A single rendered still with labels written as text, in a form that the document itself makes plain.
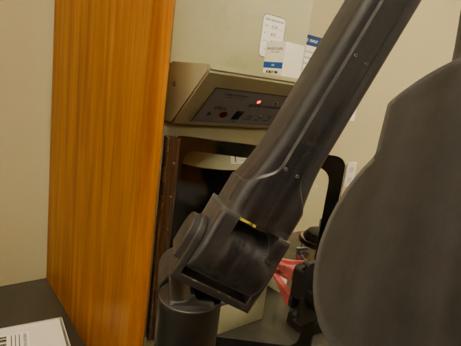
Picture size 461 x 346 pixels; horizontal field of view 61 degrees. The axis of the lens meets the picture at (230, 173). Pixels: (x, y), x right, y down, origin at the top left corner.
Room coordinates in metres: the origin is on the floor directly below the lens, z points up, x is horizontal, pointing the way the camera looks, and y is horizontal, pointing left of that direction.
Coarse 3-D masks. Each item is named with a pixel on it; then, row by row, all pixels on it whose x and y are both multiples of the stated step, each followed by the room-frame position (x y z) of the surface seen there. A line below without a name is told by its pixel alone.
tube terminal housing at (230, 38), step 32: (192, 0) 0.69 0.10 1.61; (224, 0) 0.73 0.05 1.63; (256, 0) 0.78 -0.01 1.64; (288, 0) 0.83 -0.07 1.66; (192, 32) 0.70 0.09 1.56; (224, 32) 0.74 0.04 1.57; (256, 32) 0.78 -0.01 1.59; (288, 32) 0.84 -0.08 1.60; (224, 64) 0.74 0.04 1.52; (256, 64) 0.79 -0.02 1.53; (192, 128) 0.71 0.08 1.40; (224, 128) 0.75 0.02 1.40; (256, 128) 0.81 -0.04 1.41; (160, 160) 0.67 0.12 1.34
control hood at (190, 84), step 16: (176, 64) 0.65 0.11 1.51; (192, 64) 0.62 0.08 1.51; (208, 64) 0.59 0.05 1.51; (176, 80) 0.65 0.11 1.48; (192, 80) 0.61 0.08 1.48; (208, 80) 0.60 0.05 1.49; (224, 80) 0.62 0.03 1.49; (240, 80) 0.63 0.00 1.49; (256, 80) 0.65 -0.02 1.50; (272, 80) 0.67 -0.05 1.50; (288, 80) 0.69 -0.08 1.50; (176, 96) 0.65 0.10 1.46; (192, 96) 0.62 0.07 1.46; (208, 96) 0.63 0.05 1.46; (176, 112) 0.64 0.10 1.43; (192, 112) 0.65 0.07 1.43
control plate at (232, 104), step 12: (216, 96) 0.64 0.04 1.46; (228, 96) 0.65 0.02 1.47; (240, 96) 0.66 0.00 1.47; (252, 96) 0.68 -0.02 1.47; (264, 96) 0.69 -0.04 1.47; (276, 96) 0.71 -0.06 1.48; (204, 108) 0.65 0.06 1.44; (216, 108) 0.67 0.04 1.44; (228, 108) 0.68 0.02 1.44; (240, 108) 0.69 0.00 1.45; (252, 108) 0.71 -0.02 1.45; (264, 108) 0.72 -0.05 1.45; (276, 108) 0.74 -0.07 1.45; (192, 120) 0.67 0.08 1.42; (204, 120) 0.68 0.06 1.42; (216, 120) 0.69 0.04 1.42; (228, 120) 0.71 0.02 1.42; (240, 120) 0.73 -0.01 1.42; (252, 120) 0.74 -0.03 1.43; (264, 120) 0.76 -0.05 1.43
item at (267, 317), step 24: (192, 144) 0.67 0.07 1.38; (216, 144) 0.67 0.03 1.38; (240, 144) 0.67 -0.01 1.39; (192, 168) 0.67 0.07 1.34; (216, 168) 0.67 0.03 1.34; (336, 168) 0.67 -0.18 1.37; (192, 192) 0.67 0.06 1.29; (216, 192) 0.67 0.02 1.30; (312, 192) 0.67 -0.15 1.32; (336, 192) 0.67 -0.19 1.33; (312, 216) 0.67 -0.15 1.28; (288, 240) 0.67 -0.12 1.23; (312, 240) 0.67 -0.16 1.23; (264, 288) 0.67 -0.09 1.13; (240, 312) 0.67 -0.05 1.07; (264, 312) 0.67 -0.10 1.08; (288, 312) 0.67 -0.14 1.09; (240, 336) 0.67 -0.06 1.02; (264, 336) 0.67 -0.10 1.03; (288, 336) 0.67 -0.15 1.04; (312, 336) 0.67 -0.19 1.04
